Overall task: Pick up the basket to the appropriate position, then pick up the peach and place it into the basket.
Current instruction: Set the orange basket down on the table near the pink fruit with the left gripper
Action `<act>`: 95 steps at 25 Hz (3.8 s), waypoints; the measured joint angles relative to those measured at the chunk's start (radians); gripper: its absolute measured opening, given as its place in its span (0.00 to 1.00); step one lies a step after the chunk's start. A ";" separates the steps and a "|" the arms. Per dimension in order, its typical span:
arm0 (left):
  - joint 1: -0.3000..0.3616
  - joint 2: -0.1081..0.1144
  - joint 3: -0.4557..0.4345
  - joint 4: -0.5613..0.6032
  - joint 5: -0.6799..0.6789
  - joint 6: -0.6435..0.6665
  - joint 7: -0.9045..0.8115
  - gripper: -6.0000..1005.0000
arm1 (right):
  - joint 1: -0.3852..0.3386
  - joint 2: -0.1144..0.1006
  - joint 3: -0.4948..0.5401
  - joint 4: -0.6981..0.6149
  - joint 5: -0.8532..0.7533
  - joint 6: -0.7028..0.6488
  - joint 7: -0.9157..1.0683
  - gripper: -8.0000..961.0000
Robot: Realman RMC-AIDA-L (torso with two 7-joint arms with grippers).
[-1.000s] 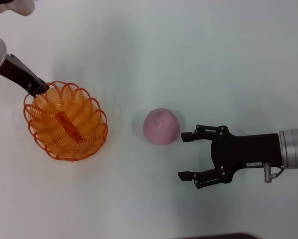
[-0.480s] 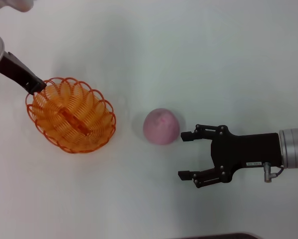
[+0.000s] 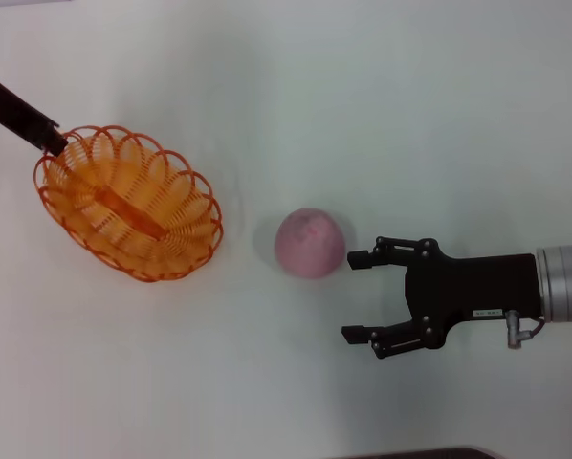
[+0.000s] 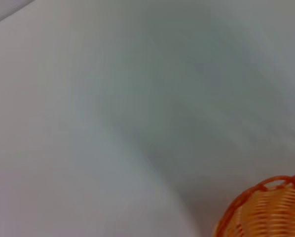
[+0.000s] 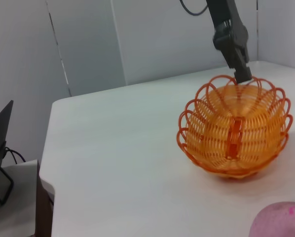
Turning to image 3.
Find metal right gripper plug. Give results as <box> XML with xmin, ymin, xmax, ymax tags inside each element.
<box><xmin>504</xmin><ymin>309</ymin><xmax>545</xmax><ymax>350</ymax></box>

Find dark curved robot base edge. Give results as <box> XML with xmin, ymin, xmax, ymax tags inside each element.
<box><xmin>342</xmin><ymin>445</ymin><xmax>502</xmax><ymax>459</ymax></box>

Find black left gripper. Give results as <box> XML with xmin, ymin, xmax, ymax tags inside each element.
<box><xmin>0</xmin><ymin>66</ymin><xmax>70</xmax><ymax>157</ymax></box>

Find orange woven plastic basket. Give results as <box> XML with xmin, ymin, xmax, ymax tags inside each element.
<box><xmin>32</xmin><ymin>123</ymin><xmax>225</xmax><ymax>284</ymax></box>

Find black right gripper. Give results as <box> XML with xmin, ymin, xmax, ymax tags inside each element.
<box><xmin>341</xmin><ymin>234</ymin><xmax>541</xmax><ymax>361</ymax></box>

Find pink round bun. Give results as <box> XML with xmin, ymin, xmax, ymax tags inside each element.
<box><xmin>273</xmin><ymin>207</ymin><xmax>347</xmax><ymax>281</ymax></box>

